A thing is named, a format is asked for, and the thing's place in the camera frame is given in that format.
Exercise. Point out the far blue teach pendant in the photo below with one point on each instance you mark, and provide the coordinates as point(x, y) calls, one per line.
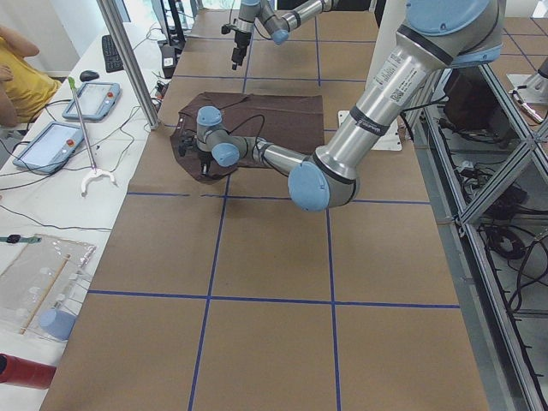
point(97, 99)

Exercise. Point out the dark brown t-shirt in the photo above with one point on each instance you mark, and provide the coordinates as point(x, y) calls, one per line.
point(293, 122)

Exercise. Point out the black computer mouse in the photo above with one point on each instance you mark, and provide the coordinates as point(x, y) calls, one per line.
point(89, 75)

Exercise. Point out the black keyboard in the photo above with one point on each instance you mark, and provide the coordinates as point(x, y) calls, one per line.
point(112, 59)

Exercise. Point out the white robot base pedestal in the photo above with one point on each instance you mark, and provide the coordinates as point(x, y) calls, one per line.
point(389, 141)

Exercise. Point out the aluminium frame rack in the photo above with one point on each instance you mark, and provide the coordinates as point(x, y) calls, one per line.
point(485, 164)

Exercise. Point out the clear plastic bag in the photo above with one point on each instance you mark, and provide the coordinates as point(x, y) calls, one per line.
point(24, 280)

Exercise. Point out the white claw reacher stick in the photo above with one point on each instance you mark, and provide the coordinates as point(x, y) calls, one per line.
point(95, 172)

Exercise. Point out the blue teach pendant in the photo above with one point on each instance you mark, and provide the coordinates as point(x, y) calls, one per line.
point(51, 149)
point(97, 99)

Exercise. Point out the near blue teach pendant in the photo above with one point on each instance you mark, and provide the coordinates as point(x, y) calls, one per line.
point(51, 149)

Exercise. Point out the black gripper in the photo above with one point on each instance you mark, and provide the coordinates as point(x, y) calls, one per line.
point(205, 157)
point(238, 40)

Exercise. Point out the wooden stick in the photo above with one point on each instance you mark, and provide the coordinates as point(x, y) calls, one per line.
point(47, 290)

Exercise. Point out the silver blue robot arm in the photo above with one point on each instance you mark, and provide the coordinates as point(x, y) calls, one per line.
point(278, 27)
point(434, 35)

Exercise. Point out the aluminium frame post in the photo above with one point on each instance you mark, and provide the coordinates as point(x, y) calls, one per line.
point(114, 24)

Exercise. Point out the blue plastic cup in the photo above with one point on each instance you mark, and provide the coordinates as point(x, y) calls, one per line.
point(57, 323)

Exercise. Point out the person in yellow shirt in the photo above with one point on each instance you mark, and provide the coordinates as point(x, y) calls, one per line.
point(24, 90)

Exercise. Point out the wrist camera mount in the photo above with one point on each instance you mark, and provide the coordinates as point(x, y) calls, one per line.
point(228, 28)
point(187, 144)

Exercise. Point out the red cylinder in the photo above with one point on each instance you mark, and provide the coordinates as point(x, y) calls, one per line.
point(26, 373)

